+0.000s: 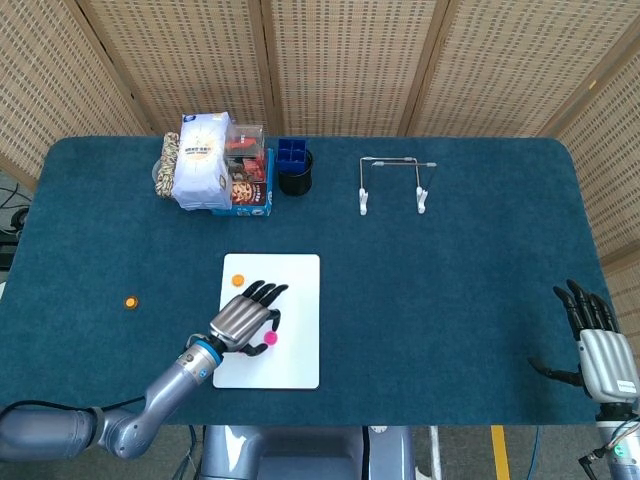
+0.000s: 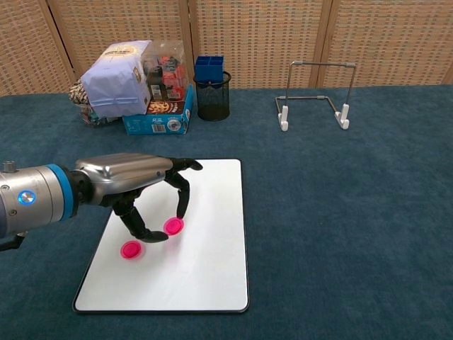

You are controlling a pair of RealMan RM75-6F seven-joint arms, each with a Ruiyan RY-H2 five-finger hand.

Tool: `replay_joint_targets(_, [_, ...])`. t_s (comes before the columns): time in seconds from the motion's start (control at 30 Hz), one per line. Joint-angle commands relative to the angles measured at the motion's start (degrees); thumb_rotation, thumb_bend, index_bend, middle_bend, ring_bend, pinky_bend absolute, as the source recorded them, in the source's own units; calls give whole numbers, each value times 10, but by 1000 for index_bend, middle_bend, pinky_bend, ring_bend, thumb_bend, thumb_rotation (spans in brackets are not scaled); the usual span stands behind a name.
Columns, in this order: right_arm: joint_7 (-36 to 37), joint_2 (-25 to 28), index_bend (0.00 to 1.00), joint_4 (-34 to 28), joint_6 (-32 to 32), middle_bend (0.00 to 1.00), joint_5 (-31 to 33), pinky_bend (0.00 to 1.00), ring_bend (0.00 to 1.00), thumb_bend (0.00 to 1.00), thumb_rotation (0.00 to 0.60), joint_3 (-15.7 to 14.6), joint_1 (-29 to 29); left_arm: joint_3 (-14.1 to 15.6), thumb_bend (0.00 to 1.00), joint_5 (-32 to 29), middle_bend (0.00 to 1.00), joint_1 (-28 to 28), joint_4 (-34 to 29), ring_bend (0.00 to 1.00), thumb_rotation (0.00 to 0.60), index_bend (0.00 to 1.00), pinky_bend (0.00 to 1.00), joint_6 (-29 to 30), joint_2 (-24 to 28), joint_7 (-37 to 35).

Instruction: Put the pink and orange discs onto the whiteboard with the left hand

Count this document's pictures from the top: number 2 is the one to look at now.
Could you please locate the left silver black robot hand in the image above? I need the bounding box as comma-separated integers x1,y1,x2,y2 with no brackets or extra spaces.
70,152,204,244

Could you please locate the pink round magnet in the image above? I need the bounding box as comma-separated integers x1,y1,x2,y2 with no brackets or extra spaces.
120,240,143,260
163,217,185,236

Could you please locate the white magnetic board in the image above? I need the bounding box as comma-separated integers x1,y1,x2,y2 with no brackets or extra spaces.
72,158,250,314

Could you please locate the blue cookie box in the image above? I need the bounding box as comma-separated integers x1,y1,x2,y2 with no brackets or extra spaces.
122,84,195,136

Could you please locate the patterned rolled package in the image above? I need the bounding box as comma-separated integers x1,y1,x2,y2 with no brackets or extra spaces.
67,78,91,106

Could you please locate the white paper bag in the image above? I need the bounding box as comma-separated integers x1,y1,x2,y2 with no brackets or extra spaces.
79,40,153,119

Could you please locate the clear plastic box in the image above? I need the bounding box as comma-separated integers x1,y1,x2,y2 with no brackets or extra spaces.
141,40,188,102

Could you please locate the black mesh pen cup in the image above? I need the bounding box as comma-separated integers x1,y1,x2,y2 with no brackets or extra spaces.
193,70,231,122

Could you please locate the blue divided container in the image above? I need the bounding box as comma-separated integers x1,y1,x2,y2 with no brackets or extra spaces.
194,55,226,86

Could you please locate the bamboo folding screen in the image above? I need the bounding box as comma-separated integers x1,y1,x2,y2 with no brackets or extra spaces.
0,0,453,97

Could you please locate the teal table mat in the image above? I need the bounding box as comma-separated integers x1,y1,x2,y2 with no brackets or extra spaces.
0,84,453,340

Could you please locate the metal wire stand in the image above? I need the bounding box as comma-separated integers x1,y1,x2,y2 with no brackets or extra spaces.
274,60,357,132

